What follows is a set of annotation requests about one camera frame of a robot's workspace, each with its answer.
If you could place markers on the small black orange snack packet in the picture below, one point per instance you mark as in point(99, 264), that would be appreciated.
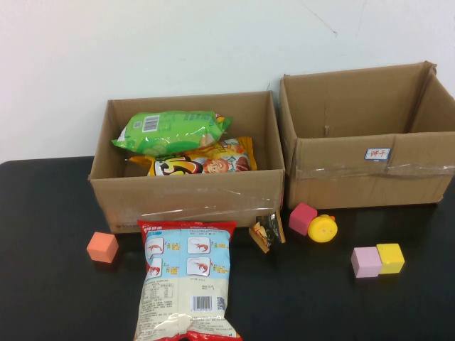
point(266, 231)

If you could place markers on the cardboard box with F2 print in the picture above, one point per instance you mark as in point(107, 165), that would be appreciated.
point(177, 199)

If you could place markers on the lilac foam cube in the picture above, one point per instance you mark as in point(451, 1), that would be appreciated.
point(366, 263)

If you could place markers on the magenta foam cube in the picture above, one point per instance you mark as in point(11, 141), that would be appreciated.
point(302, 217)

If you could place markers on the red white shrimp cracker bag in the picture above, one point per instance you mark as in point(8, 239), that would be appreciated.
point(185, 284)

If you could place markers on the yellow orange cartoon snack bag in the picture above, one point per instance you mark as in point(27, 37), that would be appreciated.
point(220, 163)

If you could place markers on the white blue label sticker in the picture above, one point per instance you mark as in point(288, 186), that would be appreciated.
point(377, 154)

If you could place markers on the yellow rubber duck toy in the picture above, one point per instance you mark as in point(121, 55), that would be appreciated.
point(322, 230)

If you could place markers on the yellow foam cube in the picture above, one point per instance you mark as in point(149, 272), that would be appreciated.
point(391, 258)

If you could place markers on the cardboard box with white label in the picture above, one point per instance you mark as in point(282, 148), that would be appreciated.
point(337, 184)

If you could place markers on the orange foam cube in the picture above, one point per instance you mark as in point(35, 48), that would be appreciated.
point(102, 248)

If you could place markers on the green snack bag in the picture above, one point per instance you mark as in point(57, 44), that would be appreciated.
point(167, 135)

